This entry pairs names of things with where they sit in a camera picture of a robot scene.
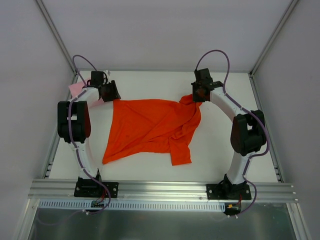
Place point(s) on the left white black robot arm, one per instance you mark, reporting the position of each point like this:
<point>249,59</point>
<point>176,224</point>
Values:
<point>73,118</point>

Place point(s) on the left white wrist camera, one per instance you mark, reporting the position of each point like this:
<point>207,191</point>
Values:
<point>108,73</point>

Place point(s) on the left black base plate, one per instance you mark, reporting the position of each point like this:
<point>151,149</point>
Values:
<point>87,188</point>

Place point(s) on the aluminium mounting rail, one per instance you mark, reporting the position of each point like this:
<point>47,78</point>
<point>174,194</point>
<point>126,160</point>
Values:
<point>159,190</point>

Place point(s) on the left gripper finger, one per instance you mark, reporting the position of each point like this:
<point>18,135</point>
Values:
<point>106,98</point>
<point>114,91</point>

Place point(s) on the aluminium frame post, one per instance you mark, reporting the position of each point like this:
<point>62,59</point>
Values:
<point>274,35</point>
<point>55,33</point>

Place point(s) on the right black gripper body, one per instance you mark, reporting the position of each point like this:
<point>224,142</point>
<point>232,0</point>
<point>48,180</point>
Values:
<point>198,93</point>

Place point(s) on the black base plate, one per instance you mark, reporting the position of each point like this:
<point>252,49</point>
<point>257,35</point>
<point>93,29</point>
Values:
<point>87,188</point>
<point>225,190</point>

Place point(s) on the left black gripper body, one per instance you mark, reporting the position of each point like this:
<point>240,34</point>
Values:
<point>111,92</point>

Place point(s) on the orange t shirt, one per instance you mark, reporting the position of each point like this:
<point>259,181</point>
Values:
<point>153,126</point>

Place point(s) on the folded pink t shirt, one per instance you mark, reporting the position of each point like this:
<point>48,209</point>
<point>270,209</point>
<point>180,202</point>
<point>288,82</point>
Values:
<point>75,89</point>

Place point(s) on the white slotted cable duct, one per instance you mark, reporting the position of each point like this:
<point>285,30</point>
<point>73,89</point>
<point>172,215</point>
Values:
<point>130,205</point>

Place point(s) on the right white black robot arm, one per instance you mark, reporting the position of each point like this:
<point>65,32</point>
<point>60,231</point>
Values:
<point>247,135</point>

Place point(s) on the left aluminium frame post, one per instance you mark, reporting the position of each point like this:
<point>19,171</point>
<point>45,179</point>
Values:
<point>55,33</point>

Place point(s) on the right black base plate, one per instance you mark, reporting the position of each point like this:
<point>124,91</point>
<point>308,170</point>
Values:
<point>225,190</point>

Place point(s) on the right aluminium frame post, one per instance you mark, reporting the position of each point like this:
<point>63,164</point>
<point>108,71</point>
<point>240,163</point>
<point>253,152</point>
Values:
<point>274,35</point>

